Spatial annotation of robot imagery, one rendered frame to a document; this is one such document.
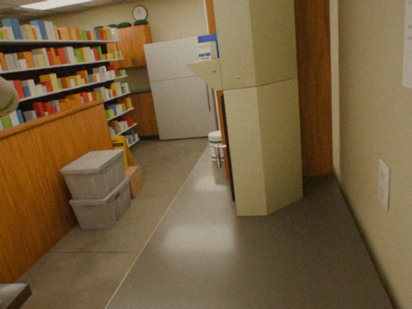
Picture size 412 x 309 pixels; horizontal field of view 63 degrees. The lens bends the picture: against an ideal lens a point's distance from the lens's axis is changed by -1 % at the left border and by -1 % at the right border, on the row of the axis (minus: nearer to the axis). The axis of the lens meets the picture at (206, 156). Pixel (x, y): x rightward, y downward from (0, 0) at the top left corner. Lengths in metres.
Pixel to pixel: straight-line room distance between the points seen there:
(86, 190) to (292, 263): 2.66
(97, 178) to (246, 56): 2.42
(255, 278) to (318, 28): 1.00
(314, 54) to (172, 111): 5.05
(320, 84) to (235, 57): 0.51
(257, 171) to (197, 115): 5.11
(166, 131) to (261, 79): 5.43
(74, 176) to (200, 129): 3.40
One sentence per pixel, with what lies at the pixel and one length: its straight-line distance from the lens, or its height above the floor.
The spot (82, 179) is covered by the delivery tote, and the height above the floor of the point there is 0.55.
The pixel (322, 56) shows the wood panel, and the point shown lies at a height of 1.46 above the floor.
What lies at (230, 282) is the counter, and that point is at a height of 0.94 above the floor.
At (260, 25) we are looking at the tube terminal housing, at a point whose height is 1.60.
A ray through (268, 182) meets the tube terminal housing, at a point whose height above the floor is 1.06.
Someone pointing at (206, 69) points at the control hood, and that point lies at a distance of 1.14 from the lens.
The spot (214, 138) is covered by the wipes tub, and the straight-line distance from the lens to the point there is 1.86.
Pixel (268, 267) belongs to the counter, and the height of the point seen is 0.94.
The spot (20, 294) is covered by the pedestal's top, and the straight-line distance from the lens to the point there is 1.20.
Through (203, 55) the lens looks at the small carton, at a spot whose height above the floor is 1.53.
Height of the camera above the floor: 1.54
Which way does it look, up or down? 17 degrees down
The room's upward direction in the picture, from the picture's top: 8 degrees counter-clockwise
